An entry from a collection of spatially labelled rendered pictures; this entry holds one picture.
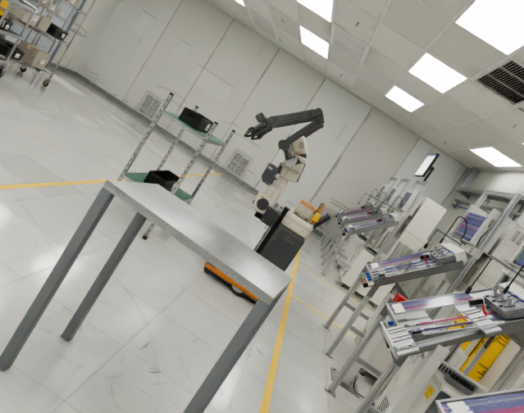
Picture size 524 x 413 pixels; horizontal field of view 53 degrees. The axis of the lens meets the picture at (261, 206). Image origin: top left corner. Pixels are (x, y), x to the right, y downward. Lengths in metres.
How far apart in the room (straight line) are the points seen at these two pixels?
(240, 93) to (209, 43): 1.30
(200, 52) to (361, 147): 4.12
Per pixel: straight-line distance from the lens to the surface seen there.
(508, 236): 4.52
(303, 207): 4.38
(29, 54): 8.49
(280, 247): 4.26
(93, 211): 1.90
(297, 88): 11.72
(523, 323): 3.08
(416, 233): 7.66
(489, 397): 2.28
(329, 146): 11.60
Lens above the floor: 1.22
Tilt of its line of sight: 7 degrees down
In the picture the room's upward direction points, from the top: 33 degrees clockwise
